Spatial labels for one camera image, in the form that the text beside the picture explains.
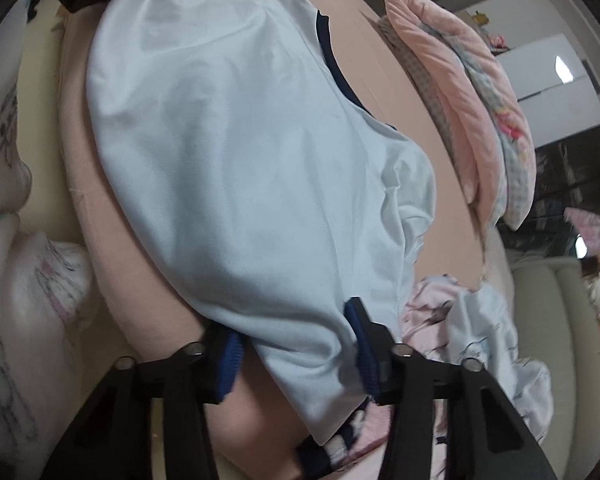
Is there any dark shelving unit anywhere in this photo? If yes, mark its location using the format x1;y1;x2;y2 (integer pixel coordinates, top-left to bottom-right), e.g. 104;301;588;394
495;125;600;261

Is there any white cabinet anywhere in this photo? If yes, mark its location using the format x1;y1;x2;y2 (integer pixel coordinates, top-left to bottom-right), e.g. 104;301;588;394
495;32;600;106

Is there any white printed pajama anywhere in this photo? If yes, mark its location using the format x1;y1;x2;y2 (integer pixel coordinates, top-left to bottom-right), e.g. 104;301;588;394
445;280;553;436

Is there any pink bed sheet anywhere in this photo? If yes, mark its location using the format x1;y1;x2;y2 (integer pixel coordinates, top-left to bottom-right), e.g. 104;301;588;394
60;0;486;480

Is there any printed white fleece clothing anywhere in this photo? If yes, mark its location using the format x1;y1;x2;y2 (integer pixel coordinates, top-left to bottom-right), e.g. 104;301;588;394
0;0;98;466

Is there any pink plush toy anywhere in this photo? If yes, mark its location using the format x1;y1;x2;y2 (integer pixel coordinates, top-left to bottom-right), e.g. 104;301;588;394
564;206;600;256

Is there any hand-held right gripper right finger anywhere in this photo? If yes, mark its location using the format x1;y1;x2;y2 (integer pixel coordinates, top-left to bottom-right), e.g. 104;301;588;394
344;297;557;480

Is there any beige blanket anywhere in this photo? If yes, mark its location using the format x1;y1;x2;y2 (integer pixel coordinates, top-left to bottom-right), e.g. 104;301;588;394
472;210;516;291

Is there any pink quilt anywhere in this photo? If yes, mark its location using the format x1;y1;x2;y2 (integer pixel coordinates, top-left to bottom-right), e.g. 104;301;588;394
377;0;538;232

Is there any white T-shirt navy trim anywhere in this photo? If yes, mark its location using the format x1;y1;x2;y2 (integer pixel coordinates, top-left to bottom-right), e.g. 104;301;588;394
86;0;438;446

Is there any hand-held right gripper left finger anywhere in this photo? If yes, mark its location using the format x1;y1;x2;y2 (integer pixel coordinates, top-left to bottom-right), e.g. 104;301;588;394
39;324;245;480

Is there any grey-green padded sofa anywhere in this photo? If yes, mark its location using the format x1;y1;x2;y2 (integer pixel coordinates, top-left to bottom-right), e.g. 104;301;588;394
505;255;600;466

